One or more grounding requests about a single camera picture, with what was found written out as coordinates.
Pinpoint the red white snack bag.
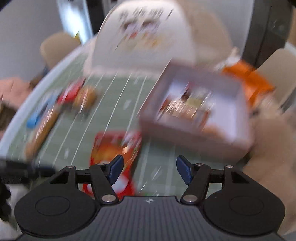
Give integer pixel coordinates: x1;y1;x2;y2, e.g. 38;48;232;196
89;131;142;199

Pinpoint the long bread stick package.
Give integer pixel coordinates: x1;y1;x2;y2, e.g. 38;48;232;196
24;104;62;160

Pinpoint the blue snack bag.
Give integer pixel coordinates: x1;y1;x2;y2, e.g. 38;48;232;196
26;91;60;130

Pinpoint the round bread package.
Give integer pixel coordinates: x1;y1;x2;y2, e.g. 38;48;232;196
73;85;98;112

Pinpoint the small red snack packet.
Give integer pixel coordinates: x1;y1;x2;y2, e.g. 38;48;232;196
57;78;86;104

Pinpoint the green grid tablecloth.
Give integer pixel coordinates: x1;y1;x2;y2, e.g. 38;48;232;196
4;53;250;200

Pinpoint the pink gift box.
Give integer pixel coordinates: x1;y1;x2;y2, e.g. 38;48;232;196
138;61;253;162

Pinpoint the brown plush teddy bear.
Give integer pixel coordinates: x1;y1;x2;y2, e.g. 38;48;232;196
243;99;295;235

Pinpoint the orange snack bag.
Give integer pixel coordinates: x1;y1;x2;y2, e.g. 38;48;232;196
222;60;275;108

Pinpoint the beige chair left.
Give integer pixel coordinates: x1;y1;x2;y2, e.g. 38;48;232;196
40;32;81;70

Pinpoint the beige chair behind box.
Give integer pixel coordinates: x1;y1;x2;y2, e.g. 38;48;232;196
255;48;295;105

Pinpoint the white food cover tent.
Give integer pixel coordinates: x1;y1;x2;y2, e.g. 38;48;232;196
83;1;236;74

